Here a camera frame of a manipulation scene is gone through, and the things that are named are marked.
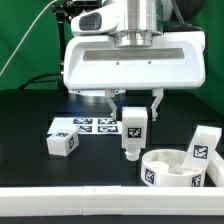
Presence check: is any white marker sheet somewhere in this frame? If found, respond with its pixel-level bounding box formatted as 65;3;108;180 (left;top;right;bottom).
48;117;122;135

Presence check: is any white cable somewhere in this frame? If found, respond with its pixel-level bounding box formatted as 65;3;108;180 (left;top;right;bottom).
0;0;58;77

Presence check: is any white front barrier rail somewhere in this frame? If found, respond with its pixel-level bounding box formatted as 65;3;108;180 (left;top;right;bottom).
0;186;224;217

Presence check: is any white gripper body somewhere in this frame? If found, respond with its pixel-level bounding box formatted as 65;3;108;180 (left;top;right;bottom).
64;31;205;90

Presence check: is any white barrier rail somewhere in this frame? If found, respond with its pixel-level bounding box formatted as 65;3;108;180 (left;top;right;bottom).
206;152;224;187
0;186;224;217

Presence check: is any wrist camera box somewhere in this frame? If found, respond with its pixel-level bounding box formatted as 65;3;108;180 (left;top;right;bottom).
71;7;119;36

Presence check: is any white round stool seat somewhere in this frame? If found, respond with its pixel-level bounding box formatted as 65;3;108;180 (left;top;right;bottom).
141;149;205;187

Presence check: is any black cable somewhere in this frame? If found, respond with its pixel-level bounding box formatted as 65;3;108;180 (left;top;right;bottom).
17;71;68;91

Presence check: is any white right barrier rail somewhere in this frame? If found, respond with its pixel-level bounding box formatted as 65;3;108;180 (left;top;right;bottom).
206;152;224;187

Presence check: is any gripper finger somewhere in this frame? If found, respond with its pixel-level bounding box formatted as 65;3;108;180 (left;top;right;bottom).
105;89;117;119
151;89;164;121

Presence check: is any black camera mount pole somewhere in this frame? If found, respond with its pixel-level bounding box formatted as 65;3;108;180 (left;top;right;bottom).
50;0;101;92

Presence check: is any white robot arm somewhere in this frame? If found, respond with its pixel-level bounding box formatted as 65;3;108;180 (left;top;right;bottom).
63;0;205;118

